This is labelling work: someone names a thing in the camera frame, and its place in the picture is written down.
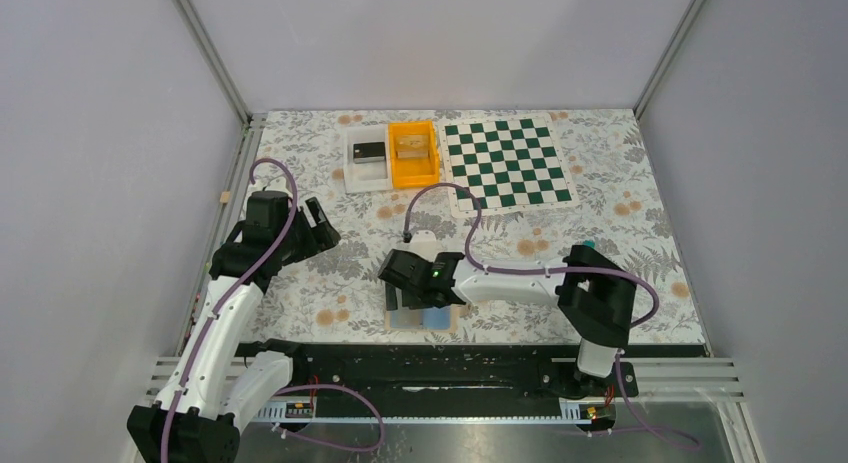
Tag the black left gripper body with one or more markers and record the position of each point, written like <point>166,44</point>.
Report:
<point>312,227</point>

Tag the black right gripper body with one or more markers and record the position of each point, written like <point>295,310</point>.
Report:
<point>403,272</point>

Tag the beige leather card holder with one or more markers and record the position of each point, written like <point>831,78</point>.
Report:
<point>401,318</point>

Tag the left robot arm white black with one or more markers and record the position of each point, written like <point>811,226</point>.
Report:
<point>197,416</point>

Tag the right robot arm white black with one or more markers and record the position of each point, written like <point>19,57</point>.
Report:
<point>593,293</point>

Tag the floral table cloth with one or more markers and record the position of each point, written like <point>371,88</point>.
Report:
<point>337,296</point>

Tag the white plastic bin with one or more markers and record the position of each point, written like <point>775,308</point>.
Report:
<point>366,166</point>

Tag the black box in white bin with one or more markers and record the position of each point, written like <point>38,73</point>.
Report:
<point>368,152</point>

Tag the wooden block in orange bin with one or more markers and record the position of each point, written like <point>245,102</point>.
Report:
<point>412,146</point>

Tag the orange plastic bin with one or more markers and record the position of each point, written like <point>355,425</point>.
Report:
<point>413,173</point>

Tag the green white chessboard mat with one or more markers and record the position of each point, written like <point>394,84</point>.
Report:
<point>505,164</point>

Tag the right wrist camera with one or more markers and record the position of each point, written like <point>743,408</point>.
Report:
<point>424,244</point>

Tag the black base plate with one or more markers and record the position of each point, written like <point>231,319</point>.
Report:
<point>457,373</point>

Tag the slotted cable duct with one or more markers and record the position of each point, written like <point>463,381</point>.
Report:
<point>340,410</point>

